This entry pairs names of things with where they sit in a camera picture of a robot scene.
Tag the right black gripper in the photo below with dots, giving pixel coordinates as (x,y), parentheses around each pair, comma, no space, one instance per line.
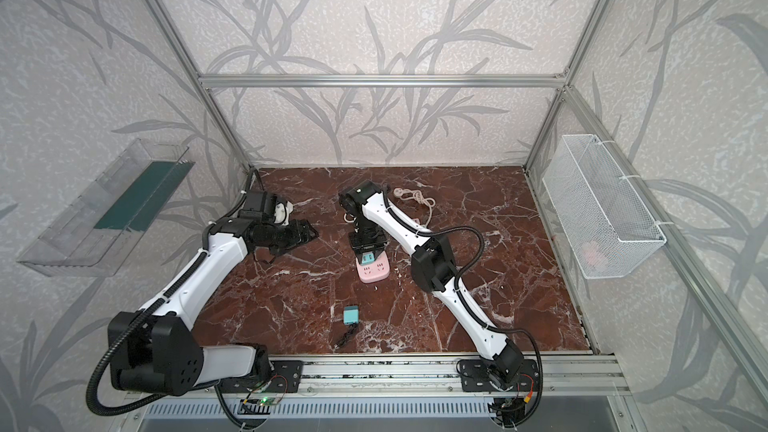
(369,245)

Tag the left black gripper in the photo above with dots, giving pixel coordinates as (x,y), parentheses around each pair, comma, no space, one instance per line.
(293,234)

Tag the pink square power strip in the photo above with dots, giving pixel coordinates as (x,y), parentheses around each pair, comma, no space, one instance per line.
(374,272)

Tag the teal plug adapter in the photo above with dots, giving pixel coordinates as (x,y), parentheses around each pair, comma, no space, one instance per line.
(367,258)
(350,315)

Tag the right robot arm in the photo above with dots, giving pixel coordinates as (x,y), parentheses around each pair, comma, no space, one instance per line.
(435,271)

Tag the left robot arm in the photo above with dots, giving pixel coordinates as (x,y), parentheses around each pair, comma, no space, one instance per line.
(152,352)

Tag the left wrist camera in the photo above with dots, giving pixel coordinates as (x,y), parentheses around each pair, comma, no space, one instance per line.
(266,207)

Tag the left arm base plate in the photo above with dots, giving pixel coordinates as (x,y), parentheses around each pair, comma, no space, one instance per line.
(284,377)

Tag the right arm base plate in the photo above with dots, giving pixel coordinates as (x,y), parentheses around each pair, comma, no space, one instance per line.
(474,377)

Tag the clear plastic wall shelf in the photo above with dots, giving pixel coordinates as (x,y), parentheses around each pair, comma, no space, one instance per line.
(96,233)

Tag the white wire mesh basket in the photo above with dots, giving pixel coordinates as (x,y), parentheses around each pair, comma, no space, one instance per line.
(609,228)

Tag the aluminium front rail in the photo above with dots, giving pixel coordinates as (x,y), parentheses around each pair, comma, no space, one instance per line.
(434,375)

